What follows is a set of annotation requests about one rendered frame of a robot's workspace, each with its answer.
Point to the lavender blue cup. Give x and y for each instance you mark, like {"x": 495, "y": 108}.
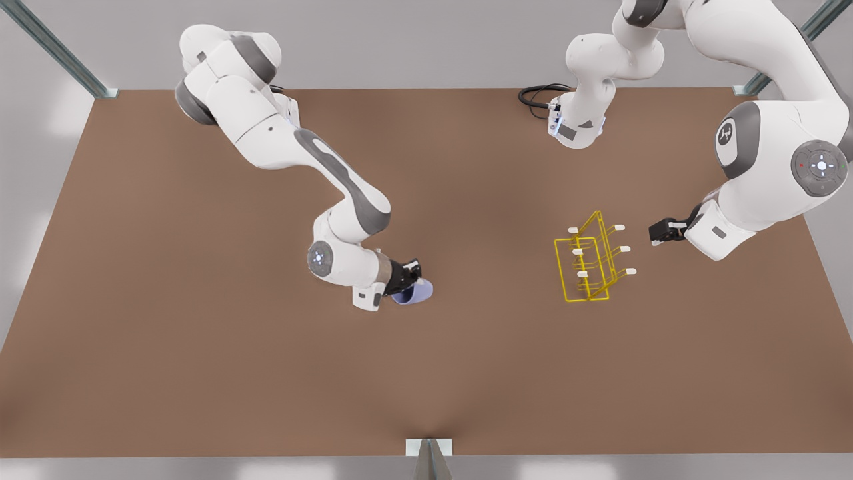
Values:
{"x": 416, "y": 292}

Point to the silver frame post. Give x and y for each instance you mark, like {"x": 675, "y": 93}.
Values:
{"x": 430, "y": 460}
{"x": 793, "y": 50}
{"x": 56, "y": 50}

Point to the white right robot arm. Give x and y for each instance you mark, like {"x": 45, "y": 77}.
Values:
{"x": 280, "y": 133}

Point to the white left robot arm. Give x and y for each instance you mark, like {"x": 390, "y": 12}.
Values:
{"x": 773, "y": 160}

